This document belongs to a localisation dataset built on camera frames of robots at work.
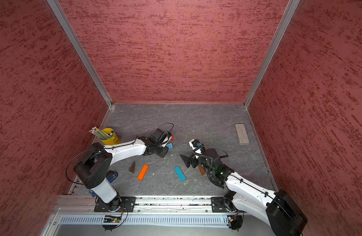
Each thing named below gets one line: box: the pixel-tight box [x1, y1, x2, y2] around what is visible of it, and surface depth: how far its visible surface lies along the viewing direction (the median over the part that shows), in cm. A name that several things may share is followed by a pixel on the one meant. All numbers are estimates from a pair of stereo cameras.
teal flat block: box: [174, 166, 187, 182], surface depth 86 cm
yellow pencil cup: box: [98, 127, 121, 146], surface depth 91 cm
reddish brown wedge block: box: [197, 164, 206, 176], surface depth 87 cm
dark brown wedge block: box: [128, 161, 136, 174], surface depth 89 cm
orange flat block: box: [136, 164, 150, 181], surface depth 87 cm
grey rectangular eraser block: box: [234, 123, 250, 146], surface depth 102 cm
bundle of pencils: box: [88, 126, 110, 141], surface depth 87 cm
